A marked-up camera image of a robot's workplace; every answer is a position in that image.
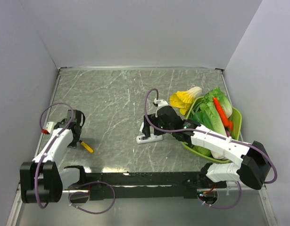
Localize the white remote control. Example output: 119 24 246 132
136 134 163 145

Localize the yellow handle screwdriver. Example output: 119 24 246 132
79 140 94 153

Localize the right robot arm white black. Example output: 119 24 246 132
144 106 272 190

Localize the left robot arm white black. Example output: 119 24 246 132
20 110 87 208

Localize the yellow toy cabbage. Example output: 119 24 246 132
170 87 202 115

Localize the green toy lettuce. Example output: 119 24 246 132
191 102 226 136

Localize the green toy napa cabbage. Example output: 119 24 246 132
202 87 232 118

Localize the orange toy carrot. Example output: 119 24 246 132
213 97 233 131

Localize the green plastic basket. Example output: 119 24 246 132
181 97 242 163

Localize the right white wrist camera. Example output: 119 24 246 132
153 98 168 111

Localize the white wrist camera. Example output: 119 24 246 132
153 98 168 111
41 121 57 135

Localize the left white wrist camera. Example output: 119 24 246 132
41 121 57 135

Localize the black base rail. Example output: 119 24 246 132
70 171 227 201

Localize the base left purple cable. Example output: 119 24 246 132
68 181 116 215

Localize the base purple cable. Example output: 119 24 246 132
68 181 116 215
198 181 242 210

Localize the base right purple cable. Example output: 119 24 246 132
198 181 242 210

